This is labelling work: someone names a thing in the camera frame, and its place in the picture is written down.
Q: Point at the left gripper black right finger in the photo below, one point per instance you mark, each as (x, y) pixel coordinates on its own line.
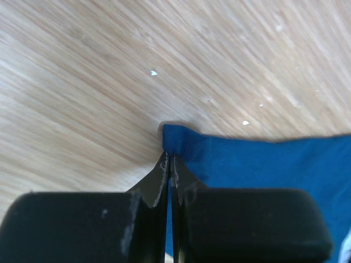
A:
(244, 224)

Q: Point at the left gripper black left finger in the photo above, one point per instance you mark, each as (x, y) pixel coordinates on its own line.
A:
(90, 226)

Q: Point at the blue t shirt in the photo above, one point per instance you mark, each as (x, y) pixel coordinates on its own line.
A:
(320, 166)

